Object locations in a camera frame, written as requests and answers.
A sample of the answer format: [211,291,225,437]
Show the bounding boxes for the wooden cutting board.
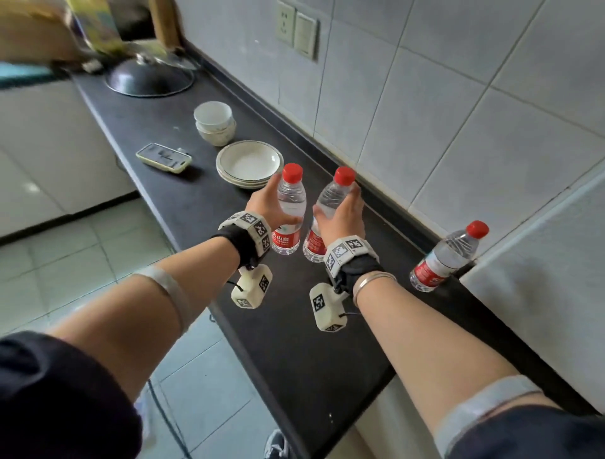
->
[149,0,183,51]

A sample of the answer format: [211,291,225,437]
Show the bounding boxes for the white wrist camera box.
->
[231,264,273,309]
[309,283,349,333]

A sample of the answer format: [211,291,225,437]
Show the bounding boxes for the white plate dark rim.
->
[217,140,283,183]
[216,161,285,190]

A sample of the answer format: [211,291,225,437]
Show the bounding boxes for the white appliance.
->
[461,172,605,413]

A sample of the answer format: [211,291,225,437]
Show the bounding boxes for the black shirt sleeve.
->
[447,404,605,459]
[0,331,143,459]

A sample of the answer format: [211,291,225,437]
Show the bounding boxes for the black floor cable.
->
[147,378,191,459]

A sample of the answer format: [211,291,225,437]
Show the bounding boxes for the yellow green package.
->
[66,0,126,55]

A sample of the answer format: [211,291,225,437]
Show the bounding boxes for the black wrist strap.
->
[211,224,259,270]
[333,255,384,297]

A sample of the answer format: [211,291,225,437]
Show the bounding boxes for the person's left hand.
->
[245,172,303,232]

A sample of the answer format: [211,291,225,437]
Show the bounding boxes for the person's right hand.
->
[312,182,367,247]

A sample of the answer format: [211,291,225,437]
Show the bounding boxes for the small white bowl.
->
[196,118,237,147]
[194,101,233,133]

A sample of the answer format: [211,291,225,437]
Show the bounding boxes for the silver bracelet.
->
[352,272,398,308]

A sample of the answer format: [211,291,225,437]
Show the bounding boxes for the white wall switch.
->
[294,12,319,61]

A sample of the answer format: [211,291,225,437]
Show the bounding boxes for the person's shoe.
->
[264,429,289,459]

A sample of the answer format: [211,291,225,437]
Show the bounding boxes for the white cabinet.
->
[0,78,138,238]

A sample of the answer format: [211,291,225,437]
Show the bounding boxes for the white wall socket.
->
[275,1,297,47]

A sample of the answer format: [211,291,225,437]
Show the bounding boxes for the person's right forearm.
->
[354,279,563,436]

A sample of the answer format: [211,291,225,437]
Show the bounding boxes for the clear water bottle red cap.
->
[302,166,356,264]
[271,163,307,256]
[409,220,490,293]

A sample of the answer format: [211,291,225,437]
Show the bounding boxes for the smartphone in yellow case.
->
[135,143,193,175]

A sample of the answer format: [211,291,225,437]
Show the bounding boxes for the white marker wristband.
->
[324,235,380,280]
[218,211,273,256]

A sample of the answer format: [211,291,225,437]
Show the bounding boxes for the brown paper bag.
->
[0,0,89,65]

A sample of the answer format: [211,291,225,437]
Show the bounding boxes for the person's left forearm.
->
[47,236,242,403]

